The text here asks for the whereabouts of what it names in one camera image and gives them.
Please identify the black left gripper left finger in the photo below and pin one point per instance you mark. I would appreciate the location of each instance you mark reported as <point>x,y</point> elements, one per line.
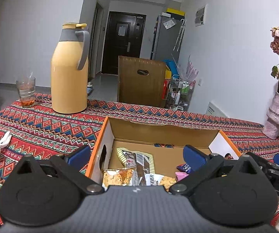
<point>45,192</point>

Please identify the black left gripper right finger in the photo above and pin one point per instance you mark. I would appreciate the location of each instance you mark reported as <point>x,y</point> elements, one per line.
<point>228,192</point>

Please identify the silver striped snack bar packet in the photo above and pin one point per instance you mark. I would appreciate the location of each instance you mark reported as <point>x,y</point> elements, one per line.
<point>143,163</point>

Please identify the white oat crisp packet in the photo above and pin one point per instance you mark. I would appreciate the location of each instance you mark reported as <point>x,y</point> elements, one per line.
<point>130,177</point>

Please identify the pink flower vase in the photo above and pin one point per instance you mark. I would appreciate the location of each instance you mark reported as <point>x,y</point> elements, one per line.
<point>271,126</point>

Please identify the blue orange snack packet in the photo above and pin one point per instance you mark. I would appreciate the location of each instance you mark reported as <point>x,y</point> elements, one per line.
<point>184,168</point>

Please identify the patterned red tablecloth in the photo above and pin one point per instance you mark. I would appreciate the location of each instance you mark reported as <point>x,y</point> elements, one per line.
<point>41,132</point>

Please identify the red orange cardboard box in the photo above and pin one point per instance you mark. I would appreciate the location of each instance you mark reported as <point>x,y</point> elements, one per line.
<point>164,142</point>

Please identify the glass cup with tea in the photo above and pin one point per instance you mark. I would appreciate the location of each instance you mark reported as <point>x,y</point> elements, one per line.
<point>26,87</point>

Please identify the yellow thermos jug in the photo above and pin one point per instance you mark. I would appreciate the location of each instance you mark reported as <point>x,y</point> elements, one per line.
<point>69,70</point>

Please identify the brown cardboard box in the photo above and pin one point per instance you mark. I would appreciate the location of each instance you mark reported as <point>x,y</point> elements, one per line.
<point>141,81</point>

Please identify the grey refrigerator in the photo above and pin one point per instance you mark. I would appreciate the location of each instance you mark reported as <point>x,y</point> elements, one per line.
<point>166,37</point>

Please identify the black entrance door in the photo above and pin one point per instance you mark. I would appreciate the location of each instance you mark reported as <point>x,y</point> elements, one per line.
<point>124,36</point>

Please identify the wire storage basket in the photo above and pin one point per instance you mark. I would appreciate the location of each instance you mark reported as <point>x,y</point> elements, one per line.
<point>179,94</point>

